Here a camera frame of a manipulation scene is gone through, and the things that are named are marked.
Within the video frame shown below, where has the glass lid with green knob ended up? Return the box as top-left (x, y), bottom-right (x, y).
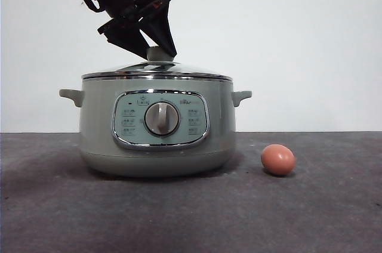
top-left (82, 46), bottom-right (233, 82)

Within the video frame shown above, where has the brown egg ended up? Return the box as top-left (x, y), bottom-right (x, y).
top-left (260, 144), bottom-right (296, 177)

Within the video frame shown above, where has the pale green electric cooking pot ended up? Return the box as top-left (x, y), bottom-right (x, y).
top-left (58, 77), bottom-right (253, 179)

